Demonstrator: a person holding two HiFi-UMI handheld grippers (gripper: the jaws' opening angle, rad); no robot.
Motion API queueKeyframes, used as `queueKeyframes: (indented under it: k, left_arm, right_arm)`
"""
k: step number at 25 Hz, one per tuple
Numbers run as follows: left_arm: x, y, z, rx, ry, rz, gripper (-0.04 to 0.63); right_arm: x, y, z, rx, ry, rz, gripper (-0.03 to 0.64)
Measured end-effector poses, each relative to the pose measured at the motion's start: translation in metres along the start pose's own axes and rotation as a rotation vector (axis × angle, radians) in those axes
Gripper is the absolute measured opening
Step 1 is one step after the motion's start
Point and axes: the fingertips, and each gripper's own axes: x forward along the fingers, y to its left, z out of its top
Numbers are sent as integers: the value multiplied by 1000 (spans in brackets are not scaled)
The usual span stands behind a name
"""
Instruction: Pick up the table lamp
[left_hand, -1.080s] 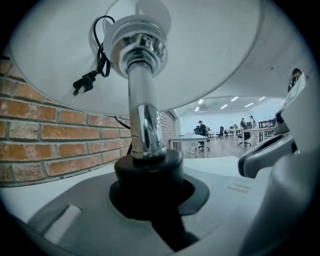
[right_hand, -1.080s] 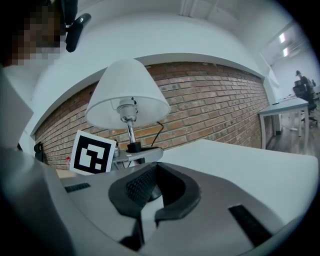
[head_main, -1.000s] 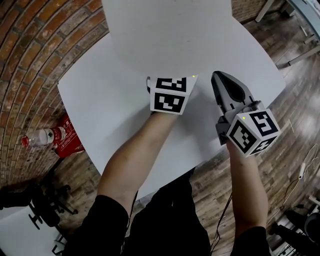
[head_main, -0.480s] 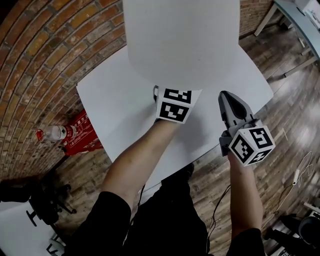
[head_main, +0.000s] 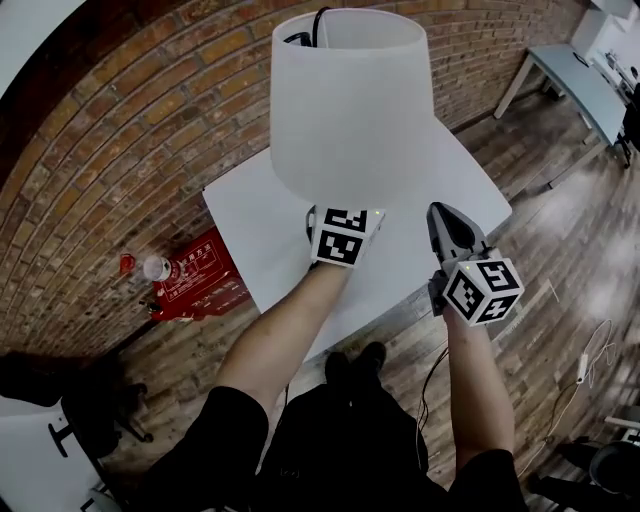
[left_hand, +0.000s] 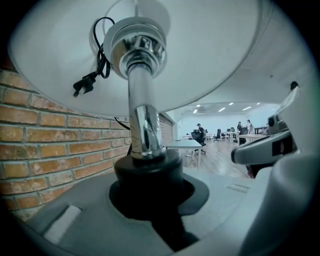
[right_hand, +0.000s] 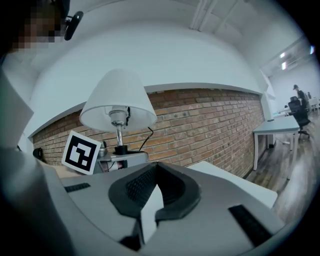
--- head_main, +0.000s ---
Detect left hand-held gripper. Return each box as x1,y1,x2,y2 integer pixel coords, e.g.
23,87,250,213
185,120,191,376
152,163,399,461
305,204,388,271

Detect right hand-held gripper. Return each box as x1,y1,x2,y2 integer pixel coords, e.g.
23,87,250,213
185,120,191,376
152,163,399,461
426,201,526,328

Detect white table lamp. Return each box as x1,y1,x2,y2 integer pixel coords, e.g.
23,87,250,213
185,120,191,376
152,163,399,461
269,6,436,209

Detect person's right forearm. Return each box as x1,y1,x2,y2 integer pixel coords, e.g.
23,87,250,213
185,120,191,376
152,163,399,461
443,308,517,472

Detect person's left forearm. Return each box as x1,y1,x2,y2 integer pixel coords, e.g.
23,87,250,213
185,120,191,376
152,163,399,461
214,261,352,427

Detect white square table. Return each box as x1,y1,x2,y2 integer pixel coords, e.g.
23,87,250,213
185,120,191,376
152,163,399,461
200,116,514,364

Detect red fire equipment box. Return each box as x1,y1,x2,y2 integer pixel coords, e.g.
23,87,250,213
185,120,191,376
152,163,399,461
151,226,252,323

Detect clear plastic bottle red cap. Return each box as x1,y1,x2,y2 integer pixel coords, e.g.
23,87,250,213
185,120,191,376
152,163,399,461
119,252,174,283

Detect grey table white legs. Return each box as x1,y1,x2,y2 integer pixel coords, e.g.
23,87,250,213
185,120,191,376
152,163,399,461
493,43,629,152

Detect person's black clothing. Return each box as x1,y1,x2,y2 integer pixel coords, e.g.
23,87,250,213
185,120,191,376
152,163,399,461
133,341,532,512

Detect black swivel chair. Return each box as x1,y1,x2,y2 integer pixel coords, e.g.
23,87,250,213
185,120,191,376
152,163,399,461
0,348,155,460

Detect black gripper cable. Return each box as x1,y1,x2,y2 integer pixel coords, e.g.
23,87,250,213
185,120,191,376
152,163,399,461
416,343,452,452

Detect white cable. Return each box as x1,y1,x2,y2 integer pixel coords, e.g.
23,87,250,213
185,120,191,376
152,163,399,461
581,318,617,382

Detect white table black bracket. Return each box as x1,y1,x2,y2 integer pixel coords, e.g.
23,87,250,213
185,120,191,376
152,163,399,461
0,411,110,512

